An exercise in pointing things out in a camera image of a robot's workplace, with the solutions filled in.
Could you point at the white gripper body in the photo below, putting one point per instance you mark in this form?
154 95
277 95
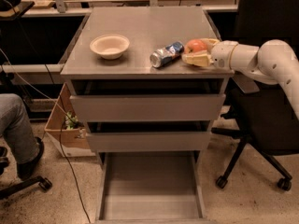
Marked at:
221 54

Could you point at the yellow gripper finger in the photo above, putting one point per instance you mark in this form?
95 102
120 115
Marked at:
197 59
210 42

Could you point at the crushed blue soda can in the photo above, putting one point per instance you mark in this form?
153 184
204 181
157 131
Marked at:
165 55

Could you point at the grey drawer cabinet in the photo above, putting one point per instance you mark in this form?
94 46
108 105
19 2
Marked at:
148 29

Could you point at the green item in box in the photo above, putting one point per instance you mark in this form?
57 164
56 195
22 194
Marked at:
70 121

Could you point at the black shoe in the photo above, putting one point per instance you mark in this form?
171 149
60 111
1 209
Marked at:
25 170

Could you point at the grey top drawer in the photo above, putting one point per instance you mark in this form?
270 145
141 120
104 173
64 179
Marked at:
141 100

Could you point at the grey bottom drawer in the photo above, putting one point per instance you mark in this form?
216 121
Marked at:
150 188

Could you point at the black chair base left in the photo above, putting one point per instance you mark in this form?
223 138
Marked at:
43 182

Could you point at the grey drawer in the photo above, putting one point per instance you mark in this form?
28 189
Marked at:
148 136
141 100
150 188

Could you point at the grey middle drawer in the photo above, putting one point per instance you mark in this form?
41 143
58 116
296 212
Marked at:
148 136

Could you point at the black office chair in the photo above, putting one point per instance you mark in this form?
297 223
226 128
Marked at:
263 113

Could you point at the white paper bowl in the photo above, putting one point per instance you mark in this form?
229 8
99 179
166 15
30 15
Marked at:
110 47

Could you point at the cardboard box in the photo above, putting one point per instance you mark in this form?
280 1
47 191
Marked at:
69 142

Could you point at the red apple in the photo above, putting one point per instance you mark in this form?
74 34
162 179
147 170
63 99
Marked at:
194 45

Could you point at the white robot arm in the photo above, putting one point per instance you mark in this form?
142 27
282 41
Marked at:
274 62

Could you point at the person leg in jeans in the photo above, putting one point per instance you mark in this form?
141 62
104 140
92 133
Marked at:
16 128

